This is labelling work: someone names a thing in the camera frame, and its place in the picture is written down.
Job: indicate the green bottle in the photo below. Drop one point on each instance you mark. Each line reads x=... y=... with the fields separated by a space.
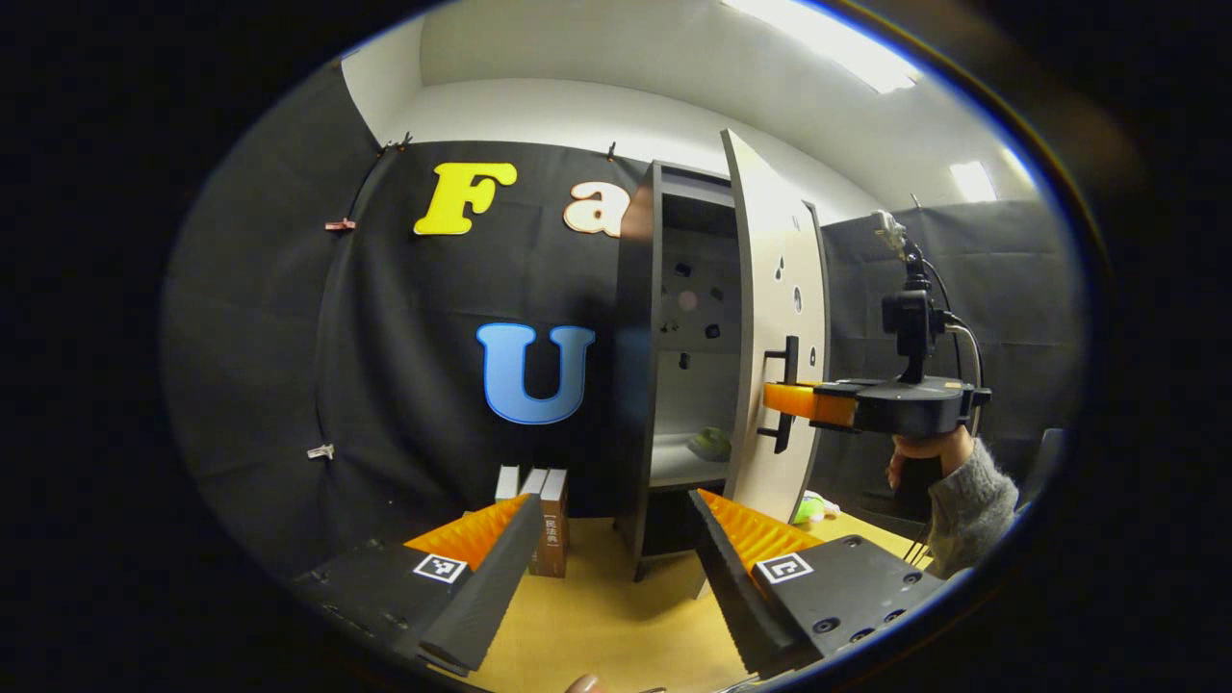
x=710 y=443

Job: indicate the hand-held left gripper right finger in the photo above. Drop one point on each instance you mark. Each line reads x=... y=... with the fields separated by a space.
x=736 y=597

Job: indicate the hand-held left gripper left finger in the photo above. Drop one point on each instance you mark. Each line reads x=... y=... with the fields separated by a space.
x=496 y=597

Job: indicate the beige cabinet door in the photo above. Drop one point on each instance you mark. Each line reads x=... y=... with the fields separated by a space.
x=765 y=241

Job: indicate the green book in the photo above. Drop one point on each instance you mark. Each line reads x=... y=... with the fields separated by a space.
x=507 y=481

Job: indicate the brown book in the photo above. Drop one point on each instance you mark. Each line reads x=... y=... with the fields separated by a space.
x=551 y=529

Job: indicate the green and white toy figure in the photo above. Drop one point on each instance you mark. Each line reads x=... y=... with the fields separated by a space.
x=813 y=505

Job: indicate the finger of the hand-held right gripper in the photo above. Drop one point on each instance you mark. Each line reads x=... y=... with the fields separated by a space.
x=804 y=402

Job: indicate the white clip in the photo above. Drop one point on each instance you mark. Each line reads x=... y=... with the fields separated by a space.
x=320 y=450

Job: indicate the black backdrop cloth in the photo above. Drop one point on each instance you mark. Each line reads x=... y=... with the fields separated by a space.
x=385 y=337

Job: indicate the red clip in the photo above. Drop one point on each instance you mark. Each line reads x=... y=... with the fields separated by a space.
x=339 y=225

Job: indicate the long ceiling light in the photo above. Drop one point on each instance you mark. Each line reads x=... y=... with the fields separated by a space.
x=828 y=48

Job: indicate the small ceiling light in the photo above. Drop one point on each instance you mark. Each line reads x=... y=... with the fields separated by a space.
x=972 y=180

